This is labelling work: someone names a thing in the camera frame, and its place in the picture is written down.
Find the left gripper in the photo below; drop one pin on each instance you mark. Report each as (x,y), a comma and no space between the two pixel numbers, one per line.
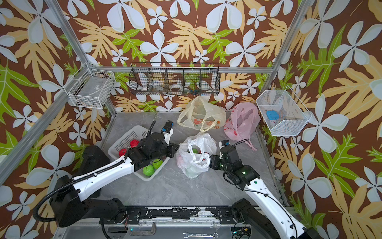
(172,151)

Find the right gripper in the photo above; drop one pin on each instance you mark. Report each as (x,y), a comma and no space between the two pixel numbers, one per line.
(213,163)

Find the red apple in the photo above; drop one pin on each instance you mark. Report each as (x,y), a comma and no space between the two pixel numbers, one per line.
(122,152)
(134,143)

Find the white perforated plastic basket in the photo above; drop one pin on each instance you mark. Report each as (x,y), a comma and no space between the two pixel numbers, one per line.
(136,133)

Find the white plastic bag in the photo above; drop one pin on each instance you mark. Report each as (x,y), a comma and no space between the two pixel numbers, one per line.
(193,164)

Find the pink apple-print plastic bag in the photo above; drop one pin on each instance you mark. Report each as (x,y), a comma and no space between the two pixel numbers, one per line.
(242,123)

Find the yellow orange-print plastic bag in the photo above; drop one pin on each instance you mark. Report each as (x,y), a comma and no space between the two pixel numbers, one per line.
(201,115)

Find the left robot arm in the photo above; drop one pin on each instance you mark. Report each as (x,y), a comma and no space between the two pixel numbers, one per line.
(71,200)

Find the black tool case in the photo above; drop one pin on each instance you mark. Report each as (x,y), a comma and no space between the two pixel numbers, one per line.
(93,158)

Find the blue object in basket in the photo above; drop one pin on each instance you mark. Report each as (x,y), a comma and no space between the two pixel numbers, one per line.
(272,115)

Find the silver wrench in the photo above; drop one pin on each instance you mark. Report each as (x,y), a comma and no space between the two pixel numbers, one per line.
(200,235)

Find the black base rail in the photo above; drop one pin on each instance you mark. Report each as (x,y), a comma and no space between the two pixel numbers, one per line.
(136,215)

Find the black wire wall basket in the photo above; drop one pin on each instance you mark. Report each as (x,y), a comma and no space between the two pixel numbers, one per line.
(174,78)

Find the white wire basket right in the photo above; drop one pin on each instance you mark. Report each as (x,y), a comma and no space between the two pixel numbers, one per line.
(293,113)

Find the white wire basket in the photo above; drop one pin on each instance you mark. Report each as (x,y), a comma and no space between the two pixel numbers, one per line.
(90,87)
(293,113)

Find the white wire basket left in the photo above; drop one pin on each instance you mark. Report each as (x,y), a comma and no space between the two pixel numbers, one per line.
(90,87)

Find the aluminium frame post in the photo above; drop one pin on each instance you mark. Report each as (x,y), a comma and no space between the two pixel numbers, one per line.
(282,47)

